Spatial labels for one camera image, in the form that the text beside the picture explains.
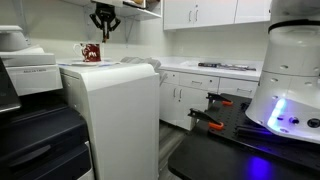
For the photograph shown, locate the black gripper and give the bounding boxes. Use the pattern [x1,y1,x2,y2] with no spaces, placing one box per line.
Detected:
[89,3,121,32]

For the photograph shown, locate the small brown object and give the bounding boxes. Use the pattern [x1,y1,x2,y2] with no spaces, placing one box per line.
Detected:
[102,32,108,43]

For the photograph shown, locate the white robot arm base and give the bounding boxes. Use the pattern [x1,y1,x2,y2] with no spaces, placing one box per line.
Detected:
[245,0,320,144]

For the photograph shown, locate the red and white mug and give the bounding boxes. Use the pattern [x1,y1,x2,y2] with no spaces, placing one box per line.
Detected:
[73,43,101,62]

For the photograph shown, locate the white plate under mug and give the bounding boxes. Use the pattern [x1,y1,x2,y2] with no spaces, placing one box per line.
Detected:
[70,61,120,67]

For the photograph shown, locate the white upper cabinets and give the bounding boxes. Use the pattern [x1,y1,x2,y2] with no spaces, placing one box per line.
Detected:
[163,0,272,30]

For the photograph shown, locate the white cabinets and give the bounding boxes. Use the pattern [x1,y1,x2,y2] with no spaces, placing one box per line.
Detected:
[163,0,272,30]
[160,70,258,130]

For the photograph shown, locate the white printer finisher unit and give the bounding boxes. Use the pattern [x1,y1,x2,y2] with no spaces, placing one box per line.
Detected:
[59,63,159,180]

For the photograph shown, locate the white lower cabinets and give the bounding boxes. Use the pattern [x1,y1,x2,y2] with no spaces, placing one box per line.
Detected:
[160,70,258,130]

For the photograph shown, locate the far black orange clamp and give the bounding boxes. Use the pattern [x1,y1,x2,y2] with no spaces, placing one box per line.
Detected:
[207,92,233,106]

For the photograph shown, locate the black orange clamp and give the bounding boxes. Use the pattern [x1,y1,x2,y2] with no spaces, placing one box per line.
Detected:
[189,108,224,130]
[207,92,233,106]

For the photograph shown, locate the near black orange clamp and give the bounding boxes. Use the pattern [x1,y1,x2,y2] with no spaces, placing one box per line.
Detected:
[189,108,224,130]

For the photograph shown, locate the large office copier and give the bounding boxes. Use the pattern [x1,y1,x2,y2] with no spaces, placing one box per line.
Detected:
[0,25,95,180]

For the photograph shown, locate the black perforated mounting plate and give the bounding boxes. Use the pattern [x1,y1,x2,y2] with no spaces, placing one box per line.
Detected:
[203,93,320,171]

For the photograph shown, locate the white wall shelf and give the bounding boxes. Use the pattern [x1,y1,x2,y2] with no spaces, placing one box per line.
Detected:
[62,0,163,20]

